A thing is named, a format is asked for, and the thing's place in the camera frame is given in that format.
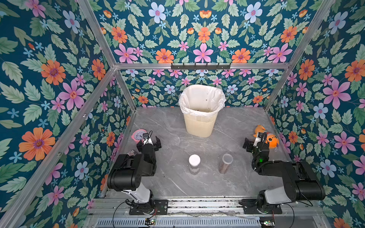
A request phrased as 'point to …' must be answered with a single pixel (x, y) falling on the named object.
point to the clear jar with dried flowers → (227, 159)
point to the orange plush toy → (272, 139)
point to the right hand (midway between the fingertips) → (257, 138)
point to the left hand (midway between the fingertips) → (149, 137)
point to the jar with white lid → (194, 160)
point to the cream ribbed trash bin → (200, 126)
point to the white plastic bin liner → (202, 99)
